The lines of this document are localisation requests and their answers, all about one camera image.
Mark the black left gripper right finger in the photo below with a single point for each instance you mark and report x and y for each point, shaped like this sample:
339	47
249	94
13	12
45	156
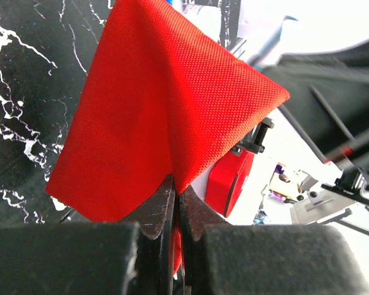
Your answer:
220	258

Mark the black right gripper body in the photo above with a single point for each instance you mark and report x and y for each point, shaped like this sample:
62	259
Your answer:
329	108

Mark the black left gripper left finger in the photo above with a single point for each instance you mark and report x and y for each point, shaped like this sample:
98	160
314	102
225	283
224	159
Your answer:
132	256

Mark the red first aid kit pouch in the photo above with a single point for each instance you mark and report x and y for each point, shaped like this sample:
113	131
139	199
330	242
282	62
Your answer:
161	98

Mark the red box beyond table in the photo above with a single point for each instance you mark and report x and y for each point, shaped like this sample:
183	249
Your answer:
226	181

